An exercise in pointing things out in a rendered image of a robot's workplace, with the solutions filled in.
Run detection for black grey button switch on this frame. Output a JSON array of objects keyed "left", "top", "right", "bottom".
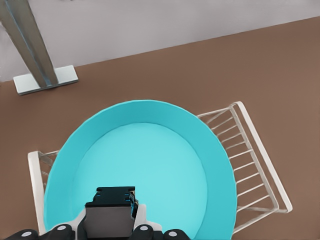
[{"left": 76, "top": 186, "right": 140, "bottom": 239}]

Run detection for cyan round plate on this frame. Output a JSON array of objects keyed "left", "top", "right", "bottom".
[{"left": 43, "top": 99, "right": 238, "bottom": 240}]

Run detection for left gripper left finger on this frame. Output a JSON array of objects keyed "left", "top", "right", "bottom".
[{"left": 4, "top": 209, "right": 87, "bottom": 240}]

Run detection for white wire shelf rack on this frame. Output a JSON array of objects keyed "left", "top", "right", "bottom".
[{"left": 27, "top": 100, "right": 294, "bottom": 236}]

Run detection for silver frame post with foot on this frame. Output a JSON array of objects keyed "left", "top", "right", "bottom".
[{"left": 0, "top": 0, "right": 80, "bottom": 96}]

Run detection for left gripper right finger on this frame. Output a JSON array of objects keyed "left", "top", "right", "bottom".
[{"left": 131, "top": 203, "right": 192, "bottom": 240}]

